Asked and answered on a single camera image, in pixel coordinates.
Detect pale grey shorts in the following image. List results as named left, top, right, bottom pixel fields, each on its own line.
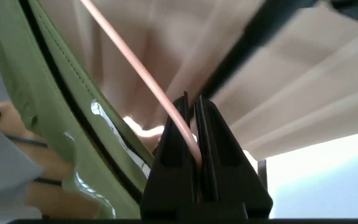
left=0, top=17, right=45, bottom=220

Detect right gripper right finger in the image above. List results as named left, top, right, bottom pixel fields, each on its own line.
left=194, top=95, right=273, bottom=219

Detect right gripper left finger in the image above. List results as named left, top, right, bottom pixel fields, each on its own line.
left=139, top=90, right=199, bottom=219

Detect black clothes rack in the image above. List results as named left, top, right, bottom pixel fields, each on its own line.
left=0, top=0, right=358, bottom=191

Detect green garment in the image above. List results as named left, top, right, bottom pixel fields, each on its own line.
left=0, top=0, right=155, bottom=220

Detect beige curtain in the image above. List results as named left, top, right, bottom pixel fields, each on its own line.
left=37, top=0, right=358, bottom=162

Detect pink clothes hanger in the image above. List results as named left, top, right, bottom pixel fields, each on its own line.
left=78, top=0, right=203, bottom=170

